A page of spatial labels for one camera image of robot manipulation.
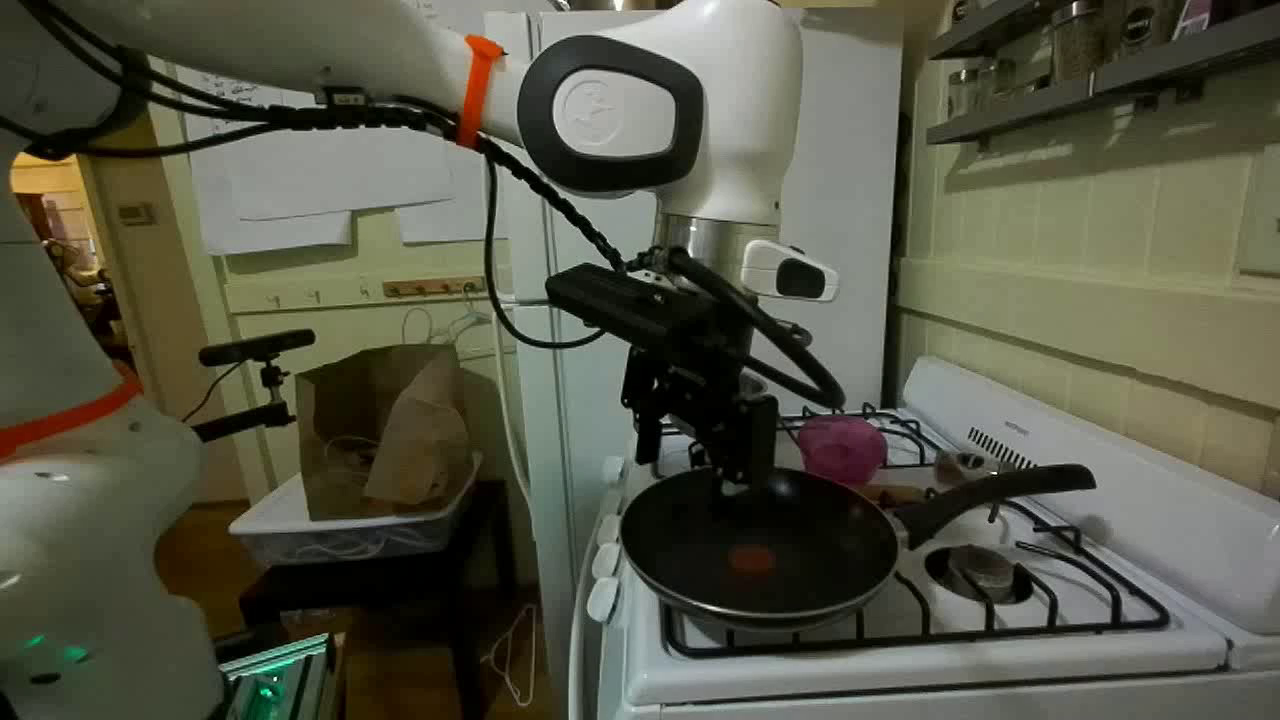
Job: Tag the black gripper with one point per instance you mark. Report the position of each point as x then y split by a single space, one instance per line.
695 375

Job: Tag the black side table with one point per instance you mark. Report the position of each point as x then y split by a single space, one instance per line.
372 587

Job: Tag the pink plastic cup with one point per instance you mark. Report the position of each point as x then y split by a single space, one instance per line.
841 448

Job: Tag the white gas stove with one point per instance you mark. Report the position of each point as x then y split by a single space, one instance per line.
1147 505

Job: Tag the brown paper bag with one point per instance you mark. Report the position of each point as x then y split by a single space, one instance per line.
401 441

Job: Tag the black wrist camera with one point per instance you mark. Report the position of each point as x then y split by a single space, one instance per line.
613 300

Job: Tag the white plastic bin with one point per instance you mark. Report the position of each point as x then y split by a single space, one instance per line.
344 533

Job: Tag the round stove burner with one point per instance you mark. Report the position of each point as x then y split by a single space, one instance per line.
984 575

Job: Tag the white stove knob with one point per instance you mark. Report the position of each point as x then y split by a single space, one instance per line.
610 524
601 561
601 602
613 470

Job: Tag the black frying pan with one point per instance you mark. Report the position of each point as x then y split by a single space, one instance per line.
763 544

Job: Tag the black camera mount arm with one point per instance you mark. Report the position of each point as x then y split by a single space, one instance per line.
242 421

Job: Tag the short dark wall shelf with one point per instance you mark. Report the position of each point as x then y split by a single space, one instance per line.
995 30

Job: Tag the black stereo camera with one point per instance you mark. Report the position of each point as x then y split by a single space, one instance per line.
258 349

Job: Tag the green lit control box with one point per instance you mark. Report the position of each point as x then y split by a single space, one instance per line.
272 682

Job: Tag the small black stove grate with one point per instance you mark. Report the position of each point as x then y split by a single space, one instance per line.
907 427

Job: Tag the long dark wall shelf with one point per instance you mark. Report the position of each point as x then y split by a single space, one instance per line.
1133 66

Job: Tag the beige light switch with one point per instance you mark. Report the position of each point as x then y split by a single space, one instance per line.
138 213

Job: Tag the white refrigerator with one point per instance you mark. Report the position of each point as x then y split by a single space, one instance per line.
853 203

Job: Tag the large black stove grate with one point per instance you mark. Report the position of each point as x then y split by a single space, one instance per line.
1067 602

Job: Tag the white wall board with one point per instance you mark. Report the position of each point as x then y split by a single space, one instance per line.
323 203

